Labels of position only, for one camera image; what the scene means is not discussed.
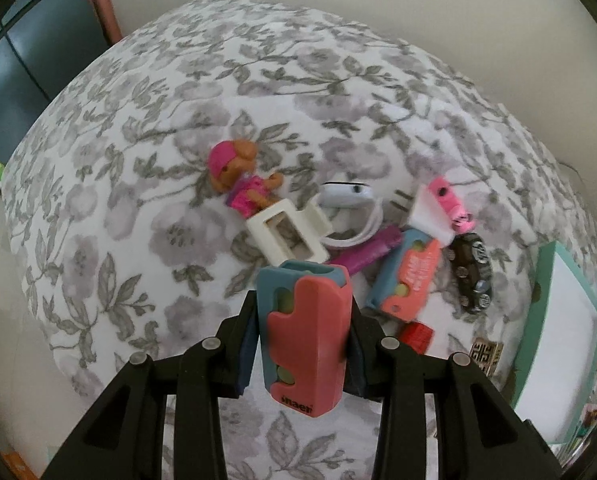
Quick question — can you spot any gold rhinestone lighter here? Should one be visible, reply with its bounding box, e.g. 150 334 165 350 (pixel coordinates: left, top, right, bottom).
469 337 504 377

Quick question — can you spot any red white small box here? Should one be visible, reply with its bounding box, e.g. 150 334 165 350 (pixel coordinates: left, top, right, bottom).
397 321 435 354

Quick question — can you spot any black toy car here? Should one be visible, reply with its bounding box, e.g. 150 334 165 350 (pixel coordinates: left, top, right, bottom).
448 233 493 314

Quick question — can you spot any pink toy watch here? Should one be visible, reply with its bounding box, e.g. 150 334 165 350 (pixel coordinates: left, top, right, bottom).
427 177 475 235

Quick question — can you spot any purple plastic clip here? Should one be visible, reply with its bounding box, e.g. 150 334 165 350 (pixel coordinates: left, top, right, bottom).
329 224 403 275

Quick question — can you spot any coral blue plastic case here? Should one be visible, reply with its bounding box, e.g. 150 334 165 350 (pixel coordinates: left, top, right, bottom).
256 260 353 417

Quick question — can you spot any white plastic frame block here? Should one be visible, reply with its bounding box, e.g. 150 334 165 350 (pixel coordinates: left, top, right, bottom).
245 196 333 266

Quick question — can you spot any pink dog toy figure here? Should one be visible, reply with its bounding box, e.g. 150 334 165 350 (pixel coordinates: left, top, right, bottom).
207 139 284 219

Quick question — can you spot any white wall charger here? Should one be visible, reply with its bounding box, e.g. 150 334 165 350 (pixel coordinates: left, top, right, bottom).
391 184 455 247

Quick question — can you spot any teal white box lid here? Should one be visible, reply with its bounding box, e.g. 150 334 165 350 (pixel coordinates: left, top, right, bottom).
511 242 597 444

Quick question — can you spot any floral grey white blanket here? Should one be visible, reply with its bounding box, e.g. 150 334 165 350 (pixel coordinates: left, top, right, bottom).
2 0 597 479

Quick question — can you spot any dark cabinet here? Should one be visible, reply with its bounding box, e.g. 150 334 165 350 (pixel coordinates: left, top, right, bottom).
0 0 110 162

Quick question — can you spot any pink pole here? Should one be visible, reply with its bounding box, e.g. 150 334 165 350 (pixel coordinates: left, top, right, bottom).
79 0 124 46

